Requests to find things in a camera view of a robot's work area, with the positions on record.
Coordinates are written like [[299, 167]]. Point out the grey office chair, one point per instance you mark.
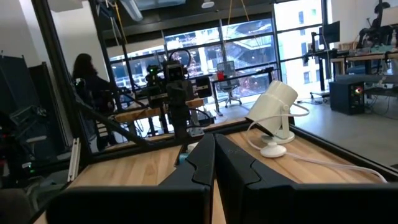
[[229, 77]]

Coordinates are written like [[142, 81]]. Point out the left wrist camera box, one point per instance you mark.
[[174, 71]]

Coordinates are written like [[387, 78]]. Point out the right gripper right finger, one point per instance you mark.
[[236, 174]]

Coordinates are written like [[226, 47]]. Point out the silver aluminium bar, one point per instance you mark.
[[74, 158]]

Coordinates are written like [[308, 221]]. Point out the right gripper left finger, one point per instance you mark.
[[202, 168]]

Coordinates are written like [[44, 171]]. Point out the black computer tower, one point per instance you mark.
[[346, 98]]

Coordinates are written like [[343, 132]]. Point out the black background robot arm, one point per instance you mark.
[[374, 28]]

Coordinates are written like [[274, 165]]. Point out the person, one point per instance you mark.
[[93, 84]]

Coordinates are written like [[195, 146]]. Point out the white round puck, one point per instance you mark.
[[273, 150]]

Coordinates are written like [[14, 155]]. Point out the wooden background table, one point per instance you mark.
[[146, 113]]

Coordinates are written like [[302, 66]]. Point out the white cylindrical lamp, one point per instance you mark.
[[273, 102]]

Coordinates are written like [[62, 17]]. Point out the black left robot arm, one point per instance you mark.
[[182, 115]]

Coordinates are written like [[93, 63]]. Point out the wooden background desk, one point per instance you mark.
[[363, 59]]

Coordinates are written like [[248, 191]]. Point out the red cup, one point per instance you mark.
[[220, 76]]

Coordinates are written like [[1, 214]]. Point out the black background monitor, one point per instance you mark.
[[329, 32]]

